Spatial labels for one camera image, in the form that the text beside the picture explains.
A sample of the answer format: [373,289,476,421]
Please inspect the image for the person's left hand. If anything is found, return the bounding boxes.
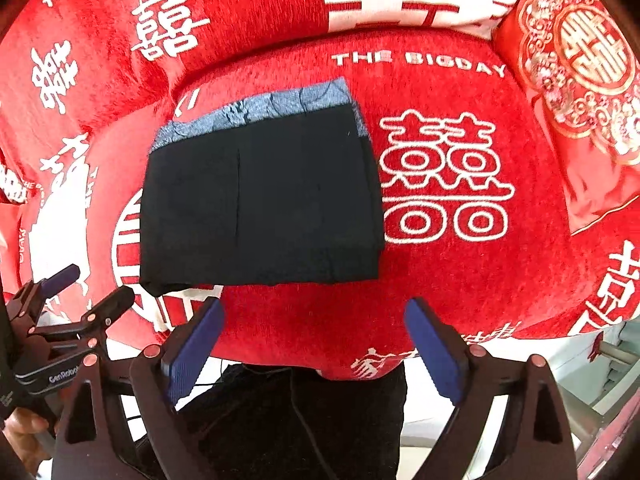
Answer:
[0,406,52,455]

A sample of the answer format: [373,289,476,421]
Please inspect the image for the person's black trouser legs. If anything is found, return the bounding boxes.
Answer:
[134,362,409,480]

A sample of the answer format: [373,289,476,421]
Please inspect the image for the black pants with grey lining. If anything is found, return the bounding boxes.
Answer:
[139,77,386,297]

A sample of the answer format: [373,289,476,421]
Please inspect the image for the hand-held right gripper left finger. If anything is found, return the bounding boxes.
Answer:
[52,297,226,480]

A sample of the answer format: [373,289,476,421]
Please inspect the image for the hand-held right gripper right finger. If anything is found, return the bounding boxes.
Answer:
[404,297,578,480]

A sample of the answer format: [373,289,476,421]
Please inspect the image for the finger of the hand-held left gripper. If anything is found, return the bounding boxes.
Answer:
[26,286,137,359]
[7,263,82,322]

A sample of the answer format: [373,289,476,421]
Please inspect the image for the grey metal frame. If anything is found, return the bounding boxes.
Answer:
[550,319,640,472]

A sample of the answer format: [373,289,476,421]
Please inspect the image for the red patterned cushion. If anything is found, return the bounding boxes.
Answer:
[492,0,640,237]

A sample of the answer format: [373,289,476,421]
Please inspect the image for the red printed sofa cover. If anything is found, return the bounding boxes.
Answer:
[0,0,640,382]

